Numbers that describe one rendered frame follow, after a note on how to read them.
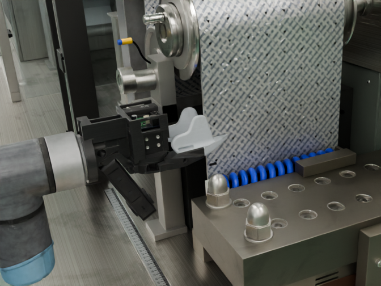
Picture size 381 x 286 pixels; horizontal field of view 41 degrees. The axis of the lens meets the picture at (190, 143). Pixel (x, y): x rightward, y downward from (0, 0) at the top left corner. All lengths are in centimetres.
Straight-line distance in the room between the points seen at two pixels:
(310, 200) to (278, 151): 13
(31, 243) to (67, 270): 16
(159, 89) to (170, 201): 20
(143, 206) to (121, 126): 13
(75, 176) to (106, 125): 8
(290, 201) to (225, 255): 13
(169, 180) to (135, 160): 17
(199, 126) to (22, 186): 25
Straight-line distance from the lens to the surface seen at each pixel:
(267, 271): 64
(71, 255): 89
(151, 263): 84
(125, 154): 71
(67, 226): 97
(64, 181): 68
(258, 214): 63
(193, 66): 72
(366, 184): 78
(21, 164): 67
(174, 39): 72
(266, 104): 78
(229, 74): 74
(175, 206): 88
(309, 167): 79
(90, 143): 68
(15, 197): 68
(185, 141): 72
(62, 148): 67
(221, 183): 70
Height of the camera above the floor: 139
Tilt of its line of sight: 23 degrees down
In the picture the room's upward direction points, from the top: 4 degrees counter-clockwise
